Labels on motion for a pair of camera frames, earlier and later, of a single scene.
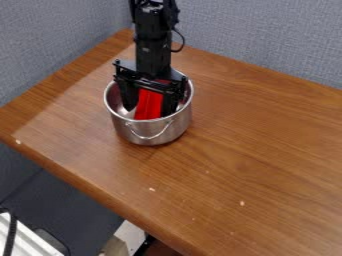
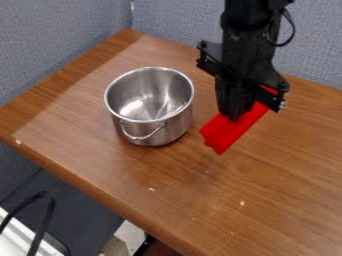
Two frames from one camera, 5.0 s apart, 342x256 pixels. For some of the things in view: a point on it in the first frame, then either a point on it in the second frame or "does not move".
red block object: (149, 104) to (224, 131)
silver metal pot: (152, 131) does not move
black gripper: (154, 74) to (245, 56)
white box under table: (31, 241) does not move
